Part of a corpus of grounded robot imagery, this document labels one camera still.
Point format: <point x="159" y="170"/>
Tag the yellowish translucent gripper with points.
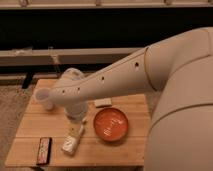
<point x="74" y="128"/>

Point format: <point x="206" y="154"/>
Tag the white plastic bottle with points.
<point x="72" y="141"/>

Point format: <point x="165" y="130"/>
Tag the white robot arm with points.
<point x="180" y="68"/>

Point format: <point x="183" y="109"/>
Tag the orange ceramic bowl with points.
<point x="110" y="124"/>

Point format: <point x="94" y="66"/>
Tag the dark rectangular snack bar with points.
<point x="44" y="151"/>

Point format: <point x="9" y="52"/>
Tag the white rectangular sponge block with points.
<point x="103" y="102"/>

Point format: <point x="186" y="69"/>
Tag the wooden table board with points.
<point x="37" y="123"/>

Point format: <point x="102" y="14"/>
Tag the white plastic cup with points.
<point x="42" y="96"/>

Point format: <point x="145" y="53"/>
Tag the grey metal rail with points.
<point x="63" y="56"/>

